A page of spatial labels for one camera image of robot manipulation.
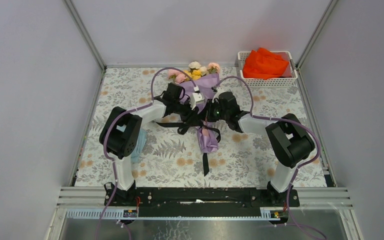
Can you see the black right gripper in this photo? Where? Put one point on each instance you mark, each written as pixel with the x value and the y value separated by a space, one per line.
pixel 210 106

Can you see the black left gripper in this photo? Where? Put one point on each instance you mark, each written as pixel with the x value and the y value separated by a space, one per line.
pixel 191 115

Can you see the black printed ribbon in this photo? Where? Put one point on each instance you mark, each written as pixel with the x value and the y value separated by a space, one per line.
pixel 185 127

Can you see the pink purple wrapping paper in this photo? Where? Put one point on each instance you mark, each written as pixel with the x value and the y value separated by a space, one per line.
pixel 205 85

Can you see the pink fake flower stem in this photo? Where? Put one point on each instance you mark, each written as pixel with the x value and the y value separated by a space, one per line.
pixel 176 76
pixel 213 68

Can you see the yellow fake flower stem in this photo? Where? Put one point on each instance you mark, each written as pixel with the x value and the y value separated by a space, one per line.
pixel 194 74

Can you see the white fake flower stem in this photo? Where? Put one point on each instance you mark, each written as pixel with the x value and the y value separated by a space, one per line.
pixel 195 65

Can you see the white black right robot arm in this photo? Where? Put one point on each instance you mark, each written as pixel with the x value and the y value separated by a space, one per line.
pixel 289 139

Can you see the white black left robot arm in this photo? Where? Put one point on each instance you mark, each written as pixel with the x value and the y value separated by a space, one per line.
pixel 120 133

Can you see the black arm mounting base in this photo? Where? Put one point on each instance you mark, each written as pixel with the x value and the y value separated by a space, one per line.
pixel 199 202

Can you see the floral patterned table mat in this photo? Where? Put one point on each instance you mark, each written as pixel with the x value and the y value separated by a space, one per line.
pixel 169 159

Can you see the light blue towel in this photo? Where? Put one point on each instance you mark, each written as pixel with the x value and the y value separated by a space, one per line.
pixel 140 144

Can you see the orange cloth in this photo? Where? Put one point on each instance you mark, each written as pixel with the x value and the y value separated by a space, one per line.
pixel 264 64

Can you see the white perforated plastic basket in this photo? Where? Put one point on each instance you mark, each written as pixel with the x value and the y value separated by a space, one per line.
pixel 287 79

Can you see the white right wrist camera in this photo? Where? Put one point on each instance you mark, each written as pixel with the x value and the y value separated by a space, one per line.
pixel 218 92

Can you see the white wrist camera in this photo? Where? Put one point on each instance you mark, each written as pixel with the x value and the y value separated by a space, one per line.
pixel 196 98
pixel 218 92

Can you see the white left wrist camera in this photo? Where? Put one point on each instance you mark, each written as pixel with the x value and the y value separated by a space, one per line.
pixel 196 98

